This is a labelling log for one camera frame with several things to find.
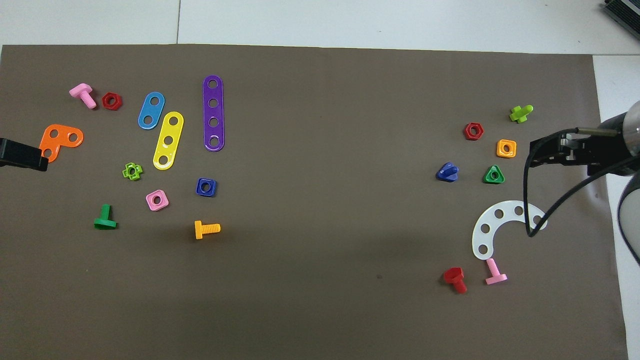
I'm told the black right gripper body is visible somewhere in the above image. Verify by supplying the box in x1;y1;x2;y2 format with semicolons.
550;130;626;169

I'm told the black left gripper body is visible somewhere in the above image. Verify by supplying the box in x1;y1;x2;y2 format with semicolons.
0;138;43;169

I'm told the blue plastic screw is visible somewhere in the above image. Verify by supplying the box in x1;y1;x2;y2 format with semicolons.
435;161;460;183

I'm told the blue square nut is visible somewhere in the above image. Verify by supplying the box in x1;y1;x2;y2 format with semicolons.
195;177;218;198

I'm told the lime green plastic screw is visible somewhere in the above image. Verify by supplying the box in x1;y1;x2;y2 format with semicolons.
509;104;534;124

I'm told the green triangle nut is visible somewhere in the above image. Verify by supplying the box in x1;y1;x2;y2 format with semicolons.
483;164;506;185

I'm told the pink plastic screw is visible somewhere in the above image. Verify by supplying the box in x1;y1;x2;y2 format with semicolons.
69;83;98;110
484;257;508;286

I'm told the pink square nut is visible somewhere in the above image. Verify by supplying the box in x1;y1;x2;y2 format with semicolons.
145;189;170;212

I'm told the red plastic screw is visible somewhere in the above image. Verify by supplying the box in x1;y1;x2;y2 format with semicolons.
443;266;468;295

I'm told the orange plastic screw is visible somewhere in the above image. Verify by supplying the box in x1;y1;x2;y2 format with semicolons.
194;220;221;240

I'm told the orange angled three-hole plate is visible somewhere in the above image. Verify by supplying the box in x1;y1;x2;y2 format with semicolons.
39;124;85;164

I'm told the white curved five-hole plate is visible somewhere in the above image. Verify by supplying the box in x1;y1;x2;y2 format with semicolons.
471;200;548;261

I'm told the blue two-hole plate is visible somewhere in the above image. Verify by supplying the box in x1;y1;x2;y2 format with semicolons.
137;91;166;130

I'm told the yellow three-hole plate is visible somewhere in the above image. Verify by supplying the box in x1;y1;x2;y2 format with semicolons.
152;111;185;171

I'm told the grey ribbed device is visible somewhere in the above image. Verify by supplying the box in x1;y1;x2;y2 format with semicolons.
601;0;640;27

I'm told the purple four-hole plate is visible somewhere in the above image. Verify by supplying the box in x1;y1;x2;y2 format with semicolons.
202;75;226;152

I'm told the brown table mat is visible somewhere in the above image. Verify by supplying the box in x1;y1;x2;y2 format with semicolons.
0;44;630;360

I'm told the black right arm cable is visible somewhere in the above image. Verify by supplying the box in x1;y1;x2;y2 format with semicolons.
523;128;640;239

